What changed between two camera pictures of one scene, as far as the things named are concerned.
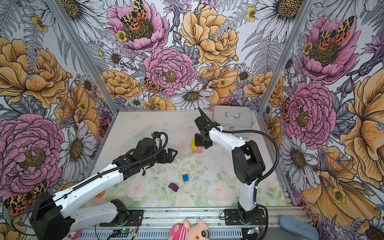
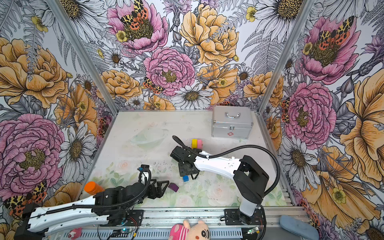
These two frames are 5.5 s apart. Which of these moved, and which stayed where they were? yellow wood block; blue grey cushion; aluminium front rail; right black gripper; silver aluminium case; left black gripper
Moved: right black gripper; left black gripper
Stayed: yellow wood block; blue grey cushion; aluminium front rail; silver aluminium case
